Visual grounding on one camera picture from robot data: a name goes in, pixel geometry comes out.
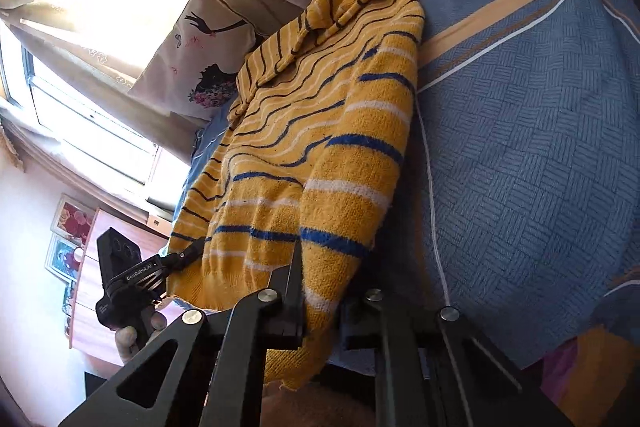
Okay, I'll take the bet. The red flower wall picture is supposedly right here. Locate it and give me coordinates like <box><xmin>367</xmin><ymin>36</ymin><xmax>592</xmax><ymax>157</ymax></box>
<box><xmin>51</xmin><ymin>194</ymin><xmax>98</xmax><ymax>249</ymax></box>

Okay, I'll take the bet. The window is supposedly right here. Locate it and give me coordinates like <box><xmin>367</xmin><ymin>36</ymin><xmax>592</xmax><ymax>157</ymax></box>
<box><xmin>0</xmin><ymin>0</ymin><xmax>211</xmax><ymax>208</ymax></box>

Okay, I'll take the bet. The yellow striped knitted sweater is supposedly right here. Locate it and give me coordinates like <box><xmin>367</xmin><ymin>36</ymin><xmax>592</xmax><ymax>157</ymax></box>
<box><xmin>166</xmin><ymin>0</ymin><xmax>426</xmax><ymax>393</ymax></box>

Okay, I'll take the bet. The blue patterned bed blanket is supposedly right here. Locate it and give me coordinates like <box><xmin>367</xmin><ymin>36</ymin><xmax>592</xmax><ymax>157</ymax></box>
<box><xmin>172</xmin><ymin>0</ymin><xmax>640</xmax><ymax>370</ymax></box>

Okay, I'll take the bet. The person's left hand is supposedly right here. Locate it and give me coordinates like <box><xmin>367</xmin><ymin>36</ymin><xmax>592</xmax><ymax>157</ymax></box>
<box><xmin>114</xmin><ymin>310</ymin><xmax>169</xmax><ymax>364</ymax></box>

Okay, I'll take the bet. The flower print cushion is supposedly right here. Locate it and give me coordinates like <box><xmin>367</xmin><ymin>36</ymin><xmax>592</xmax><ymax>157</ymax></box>
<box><xmin>127</xmin><ymin>0</ymin><xmax>260</xmax><ymax>122</ymax></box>

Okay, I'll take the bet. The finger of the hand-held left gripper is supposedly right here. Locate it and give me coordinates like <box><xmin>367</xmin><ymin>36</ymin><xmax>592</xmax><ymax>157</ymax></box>
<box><xmin>161</xmin><ymin>237</ymin><xmax>206</xmax><ymax>279</ymax></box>

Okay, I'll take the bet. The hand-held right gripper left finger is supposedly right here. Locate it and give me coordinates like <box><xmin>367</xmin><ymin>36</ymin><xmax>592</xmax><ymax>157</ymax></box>
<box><xmin>59</xmin><ymin>238</ymin><xmax>307</xmax><ymax>427</ymax></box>

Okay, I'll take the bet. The wooden cabinet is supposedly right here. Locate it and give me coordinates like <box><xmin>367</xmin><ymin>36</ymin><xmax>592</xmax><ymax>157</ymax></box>
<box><xmin>66</xmin><ymin>208</ymin><xmax>187</xmax><ymax>369</ymax></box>

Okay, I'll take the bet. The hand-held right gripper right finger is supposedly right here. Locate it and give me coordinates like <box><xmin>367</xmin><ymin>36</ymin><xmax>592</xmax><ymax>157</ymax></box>
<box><xmin>341</xmin><ymin>288</ymin><xmax>574</xmax><ymax>427</ymax></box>

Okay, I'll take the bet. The blue wall picture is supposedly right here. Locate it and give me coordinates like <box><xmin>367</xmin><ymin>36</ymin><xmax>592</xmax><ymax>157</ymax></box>
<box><xmin>44</xmin><ymin>234</ymin><xmax>86</xmax><ymax>283</ymax></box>

